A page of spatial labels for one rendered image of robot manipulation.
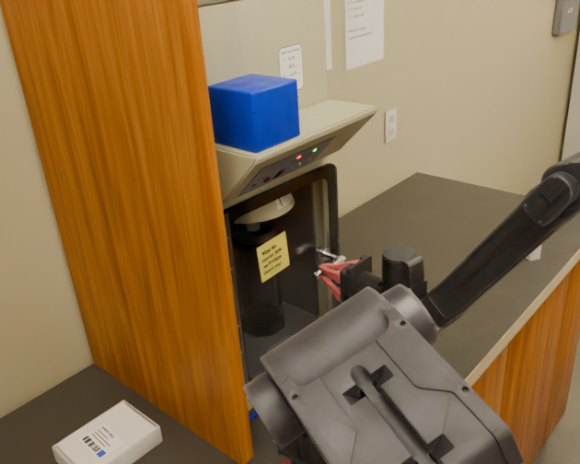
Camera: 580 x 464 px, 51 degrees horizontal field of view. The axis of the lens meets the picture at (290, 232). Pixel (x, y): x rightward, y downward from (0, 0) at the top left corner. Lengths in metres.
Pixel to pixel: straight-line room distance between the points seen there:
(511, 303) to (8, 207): 1.17
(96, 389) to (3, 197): 0.45
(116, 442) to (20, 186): 0.53
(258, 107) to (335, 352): 0.60
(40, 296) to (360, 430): 1.15
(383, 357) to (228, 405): 0.79
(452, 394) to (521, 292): 1.36
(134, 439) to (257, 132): 0.63
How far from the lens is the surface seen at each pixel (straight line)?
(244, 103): 0.89
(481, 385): 1.55
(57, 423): 1.37
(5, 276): 1.34
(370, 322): 0.33
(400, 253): 1.05
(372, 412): 0.30
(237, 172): 0.92
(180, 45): 0.82
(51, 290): 1.40
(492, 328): 1.51
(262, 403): 0.33
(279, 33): 1.07
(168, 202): 0.95
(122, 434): 1.23
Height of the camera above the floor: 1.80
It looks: 26 degrees down
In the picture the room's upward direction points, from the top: 4 degrees counter-clockwise
